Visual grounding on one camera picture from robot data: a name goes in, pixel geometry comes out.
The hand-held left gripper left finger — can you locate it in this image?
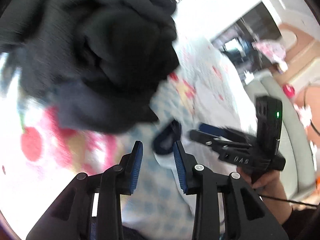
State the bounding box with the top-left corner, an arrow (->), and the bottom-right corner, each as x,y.
26,141 -> 143,240

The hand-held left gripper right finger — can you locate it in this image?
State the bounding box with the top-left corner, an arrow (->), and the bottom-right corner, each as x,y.
173,141 -> 289,240

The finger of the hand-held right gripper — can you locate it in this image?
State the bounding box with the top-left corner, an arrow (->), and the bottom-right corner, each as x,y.
190,129 -> 248,150
199,123 -> 250,143

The person's right forearm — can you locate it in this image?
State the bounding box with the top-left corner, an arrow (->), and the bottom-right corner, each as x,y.
260,187 -> 320,240

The open closet with clothes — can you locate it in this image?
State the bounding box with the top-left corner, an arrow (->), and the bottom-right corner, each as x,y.
212,0 -> 283,80

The pile of black clothes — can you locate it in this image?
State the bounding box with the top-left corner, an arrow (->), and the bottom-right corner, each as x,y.
0,0 -> 179,110

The person's right hand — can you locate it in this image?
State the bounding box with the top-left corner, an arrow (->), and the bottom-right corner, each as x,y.
236,166 -> 288,200

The beige padded headboard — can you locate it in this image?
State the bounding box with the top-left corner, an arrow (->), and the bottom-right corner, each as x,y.
246,70 -> 318,198

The red round plush toy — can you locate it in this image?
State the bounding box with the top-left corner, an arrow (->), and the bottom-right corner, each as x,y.
282,84 -> 296,98

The dark grey garment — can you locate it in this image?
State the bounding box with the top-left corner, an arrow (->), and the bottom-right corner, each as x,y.
50,80 -> 160,134

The checked cartoon printed blanket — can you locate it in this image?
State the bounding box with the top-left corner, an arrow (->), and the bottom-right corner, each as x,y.
0,30 -> 253,230

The hanging pink garment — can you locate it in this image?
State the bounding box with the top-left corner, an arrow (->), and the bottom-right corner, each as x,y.
252,40 -> 287,63

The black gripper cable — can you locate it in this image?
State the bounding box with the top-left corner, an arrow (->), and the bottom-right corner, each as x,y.
260,194 -> 320,208

